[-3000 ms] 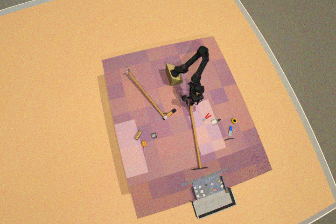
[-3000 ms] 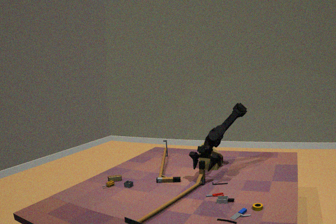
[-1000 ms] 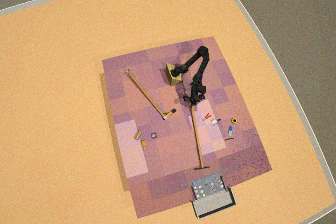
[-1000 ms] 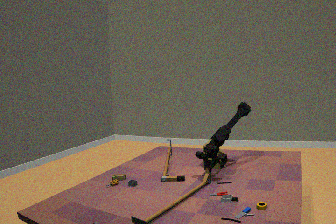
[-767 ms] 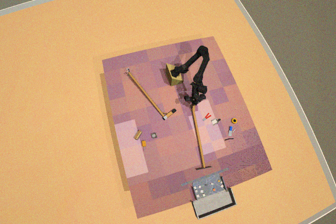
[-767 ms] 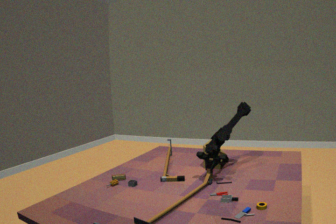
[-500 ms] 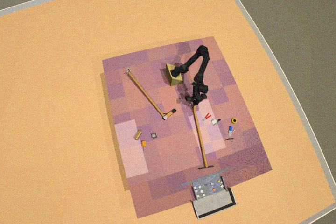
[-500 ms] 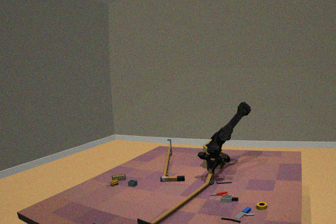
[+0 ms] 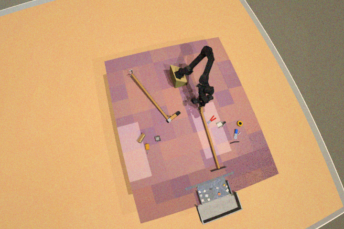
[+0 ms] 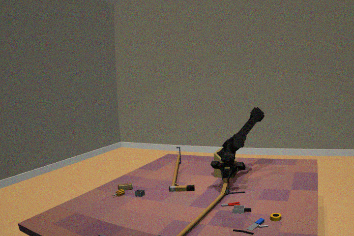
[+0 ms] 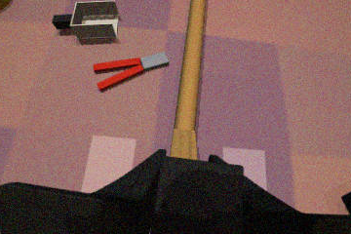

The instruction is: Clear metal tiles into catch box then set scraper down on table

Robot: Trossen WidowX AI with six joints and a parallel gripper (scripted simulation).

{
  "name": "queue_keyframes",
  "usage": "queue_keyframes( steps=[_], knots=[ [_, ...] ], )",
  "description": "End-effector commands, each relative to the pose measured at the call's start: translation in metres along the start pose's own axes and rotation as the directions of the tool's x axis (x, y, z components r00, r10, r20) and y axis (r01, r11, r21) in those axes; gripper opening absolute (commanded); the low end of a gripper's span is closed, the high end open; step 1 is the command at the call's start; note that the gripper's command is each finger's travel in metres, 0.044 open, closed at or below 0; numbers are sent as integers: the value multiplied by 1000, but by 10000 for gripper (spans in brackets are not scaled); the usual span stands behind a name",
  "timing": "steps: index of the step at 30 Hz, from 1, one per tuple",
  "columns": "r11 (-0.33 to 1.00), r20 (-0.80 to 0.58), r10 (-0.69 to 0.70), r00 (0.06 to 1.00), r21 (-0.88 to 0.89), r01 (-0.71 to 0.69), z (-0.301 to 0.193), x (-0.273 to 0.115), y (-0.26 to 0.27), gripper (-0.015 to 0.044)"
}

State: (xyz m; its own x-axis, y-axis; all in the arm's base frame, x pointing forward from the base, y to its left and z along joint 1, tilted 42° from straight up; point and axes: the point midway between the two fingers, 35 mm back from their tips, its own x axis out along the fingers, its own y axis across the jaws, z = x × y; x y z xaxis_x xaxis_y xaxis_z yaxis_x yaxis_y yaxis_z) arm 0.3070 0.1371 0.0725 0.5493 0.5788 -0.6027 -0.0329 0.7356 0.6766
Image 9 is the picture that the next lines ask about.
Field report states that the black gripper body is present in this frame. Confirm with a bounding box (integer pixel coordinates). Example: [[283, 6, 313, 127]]
[[191, 92, 214, 104]]

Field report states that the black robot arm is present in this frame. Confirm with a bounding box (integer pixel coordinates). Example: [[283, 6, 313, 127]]
[[174, 46, 215, 104]]

